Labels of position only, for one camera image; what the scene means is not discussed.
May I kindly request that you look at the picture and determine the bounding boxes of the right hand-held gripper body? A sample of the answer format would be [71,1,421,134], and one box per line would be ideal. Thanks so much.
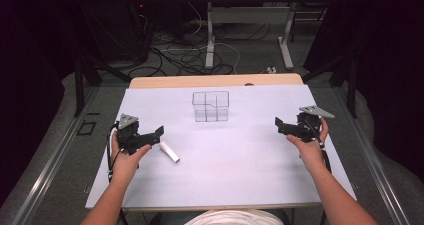
[292,104,336,144]

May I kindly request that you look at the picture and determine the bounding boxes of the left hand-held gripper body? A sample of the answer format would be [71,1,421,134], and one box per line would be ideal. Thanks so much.
[114,113,158,156]

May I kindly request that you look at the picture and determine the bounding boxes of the white stick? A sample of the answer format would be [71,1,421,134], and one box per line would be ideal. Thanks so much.
[159,141,181,164]

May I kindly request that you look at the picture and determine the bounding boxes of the clear plastic organizer box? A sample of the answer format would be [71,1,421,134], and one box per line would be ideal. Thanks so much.
[191,90,231,123]

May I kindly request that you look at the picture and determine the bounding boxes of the person's right hand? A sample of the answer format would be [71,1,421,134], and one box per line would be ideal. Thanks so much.
[285,117,330,173]

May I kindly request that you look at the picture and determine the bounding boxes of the person's left hand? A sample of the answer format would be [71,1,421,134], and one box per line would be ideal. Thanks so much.
[110,131,153,186]

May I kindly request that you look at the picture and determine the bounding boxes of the black metal stand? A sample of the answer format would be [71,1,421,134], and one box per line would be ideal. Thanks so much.
[300,49,360,120]
[71,49,133,119]

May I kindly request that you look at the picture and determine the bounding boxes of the white table mat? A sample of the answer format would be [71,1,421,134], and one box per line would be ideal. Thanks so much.
[85,84,357,210]

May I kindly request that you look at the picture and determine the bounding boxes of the person's white shirt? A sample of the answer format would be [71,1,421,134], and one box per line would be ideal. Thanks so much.
[183,209,285,225]

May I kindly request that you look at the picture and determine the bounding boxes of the black computer tower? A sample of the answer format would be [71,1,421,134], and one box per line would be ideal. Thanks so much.
[81,0,153,63]

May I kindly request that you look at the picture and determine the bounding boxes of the left hand-held gripper cable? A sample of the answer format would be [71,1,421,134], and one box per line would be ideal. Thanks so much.
[105,122,120,183]

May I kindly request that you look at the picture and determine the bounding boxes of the hand-held gripper cable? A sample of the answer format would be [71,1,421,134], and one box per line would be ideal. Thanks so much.
[306,117,333,173]
[105,122,120,183]

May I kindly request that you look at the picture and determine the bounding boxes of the right hand-held gripper cable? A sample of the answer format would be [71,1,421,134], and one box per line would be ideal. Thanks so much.
[306,117,333,173]

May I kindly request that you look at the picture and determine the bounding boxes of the metal floor rail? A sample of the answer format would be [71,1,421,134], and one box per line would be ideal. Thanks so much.
[9,84,103,225]
[332,84,405,225]

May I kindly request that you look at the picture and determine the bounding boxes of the tangle of floor cables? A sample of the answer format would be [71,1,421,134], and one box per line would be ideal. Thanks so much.
[127,19,272,79]

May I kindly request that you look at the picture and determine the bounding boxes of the white desk frame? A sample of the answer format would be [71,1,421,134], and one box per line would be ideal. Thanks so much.
[183,0,338,71]

